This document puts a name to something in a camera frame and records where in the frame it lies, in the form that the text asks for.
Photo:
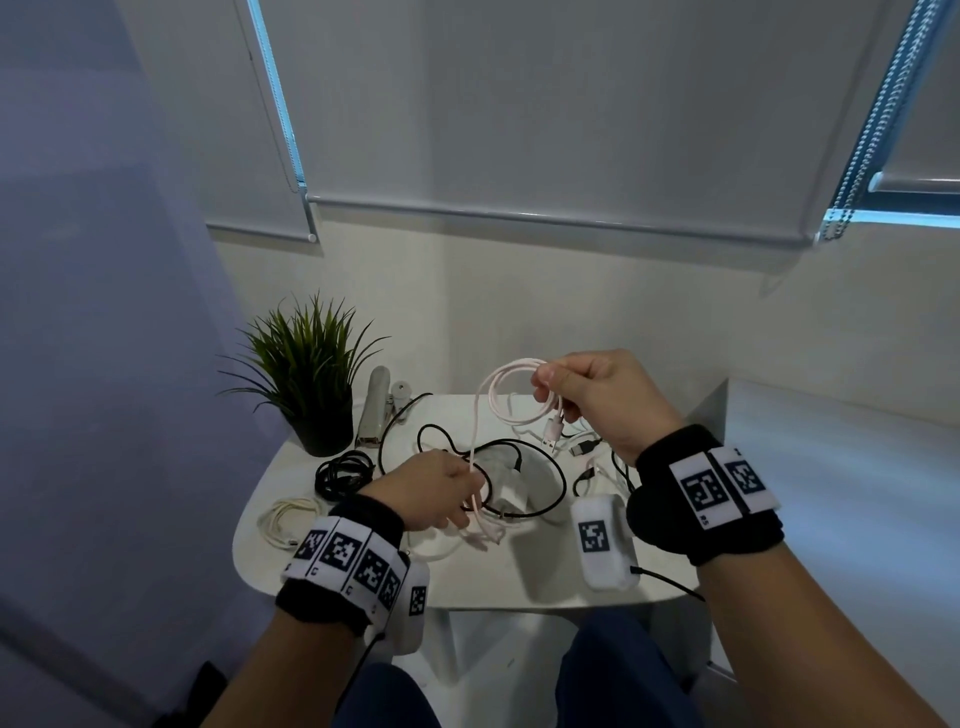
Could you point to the grey oblong device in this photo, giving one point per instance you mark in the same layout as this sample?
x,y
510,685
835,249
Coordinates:
x,y
373,405

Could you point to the person's left hand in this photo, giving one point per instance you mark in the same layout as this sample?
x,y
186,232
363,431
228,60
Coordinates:
x,y
427,487

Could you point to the small white gadget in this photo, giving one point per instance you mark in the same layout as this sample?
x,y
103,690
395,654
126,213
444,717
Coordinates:
x,y
401,394

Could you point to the black wristband with marker tags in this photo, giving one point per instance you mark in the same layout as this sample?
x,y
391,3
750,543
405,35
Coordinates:
x,y
705,495
337,562

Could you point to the person's right leg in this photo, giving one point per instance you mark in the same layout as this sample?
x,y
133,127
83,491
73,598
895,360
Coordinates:
x,y
622,675

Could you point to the person's left forearm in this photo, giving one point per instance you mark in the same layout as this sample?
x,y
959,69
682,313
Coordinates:
x,y
285,675

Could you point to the person's right forearm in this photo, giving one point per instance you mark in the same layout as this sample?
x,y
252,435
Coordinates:
x,y
817,652

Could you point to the green plant in black pot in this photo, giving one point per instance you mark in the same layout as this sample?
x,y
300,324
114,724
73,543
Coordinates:
x,y
322,431

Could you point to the white charger adapter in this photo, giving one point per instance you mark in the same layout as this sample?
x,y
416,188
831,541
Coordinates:
x,y
510,487

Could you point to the wide white roller blind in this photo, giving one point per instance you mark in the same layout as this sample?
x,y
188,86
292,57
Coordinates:
x,y
585,97

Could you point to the person's right hand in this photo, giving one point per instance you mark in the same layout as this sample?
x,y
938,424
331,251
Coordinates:
x,y
615,405

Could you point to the person's leg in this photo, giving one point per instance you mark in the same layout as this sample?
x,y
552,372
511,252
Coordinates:
x,y
622,675
390,701

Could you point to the person's left leg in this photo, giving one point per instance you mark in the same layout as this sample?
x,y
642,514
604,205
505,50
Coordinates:
x,y
390,701

